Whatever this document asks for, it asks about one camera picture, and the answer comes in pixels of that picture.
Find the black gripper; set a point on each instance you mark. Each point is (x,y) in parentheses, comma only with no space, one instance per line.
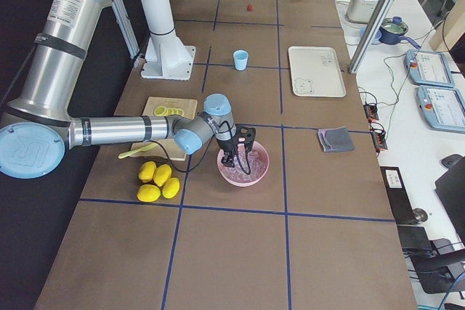
(226,147)

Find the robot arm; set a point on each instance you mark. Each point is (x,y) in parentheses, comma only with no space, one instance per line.
(36,128)

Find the ice cubes in bowl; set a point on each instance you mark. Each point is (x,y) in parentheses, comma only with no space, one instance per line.
(248,167)

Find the light blue cup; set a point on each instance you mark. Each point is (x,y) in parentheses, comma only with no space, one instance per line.
(240,58)

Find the pink bowl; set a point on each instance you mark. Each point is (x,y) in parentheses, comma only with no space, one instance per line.
(255,145)

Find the wooden cutting board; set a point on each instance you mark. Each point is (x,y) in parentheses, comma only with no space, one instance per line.
(188,105)

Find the whole lemon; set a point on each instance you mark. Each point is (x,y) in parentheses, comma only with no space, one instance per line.
(148,193)
(146,171)
(162,174)
(171,188)

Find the lemon slices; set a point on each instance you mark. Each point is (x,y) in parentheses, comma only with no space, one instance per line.
(162,110)

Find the yellow plastic knife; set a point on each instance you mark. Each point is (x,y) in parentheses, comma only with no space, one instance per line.
(135,151)

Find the grey folded cloth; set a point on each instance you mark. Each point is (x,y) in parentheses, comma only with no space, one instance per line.
(335,140)

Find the cream bear tray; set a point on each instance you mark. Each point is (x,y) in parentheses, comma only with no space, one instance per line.
(315,72)

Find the black power strip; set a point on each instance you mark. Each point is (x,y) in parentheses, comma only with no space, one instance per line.
(377,130)

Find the black box with label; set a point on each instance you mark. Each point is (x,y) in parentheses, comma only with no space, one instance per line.
(397,195)

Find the blue bowl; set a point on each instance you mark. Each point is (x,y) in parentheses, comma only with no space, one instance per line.
(376,38)

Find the blue saucepan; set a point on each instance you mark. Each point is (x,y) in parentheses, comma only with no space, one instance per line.
(393,31)

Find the far teach pendant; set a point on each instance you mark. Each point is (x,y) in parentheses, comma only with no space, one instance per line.
(428,68)

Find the teach pendant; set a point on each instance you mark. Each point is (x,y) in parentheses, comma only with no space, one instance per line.
(428,68)
(442,108)

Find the near teach pendant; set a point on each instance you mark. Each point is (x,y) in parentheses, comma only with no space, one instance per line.
(442,108)

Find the black computer mouse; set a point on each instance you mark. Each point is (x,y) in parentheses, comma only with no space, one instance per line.
(451,160)

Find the black monitor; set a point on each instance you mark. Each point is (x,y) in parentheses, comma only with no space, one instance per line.
(441,268)

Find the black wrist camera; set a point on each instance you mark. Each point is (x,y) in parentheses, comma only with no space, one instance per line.
(245,136)

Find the white post base plate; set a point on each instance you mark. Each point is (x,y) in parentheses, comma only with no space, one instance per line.
(168,58)

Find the aluminium frame post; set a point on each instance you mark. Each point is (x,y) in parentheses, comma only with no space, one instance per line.
(379,13)

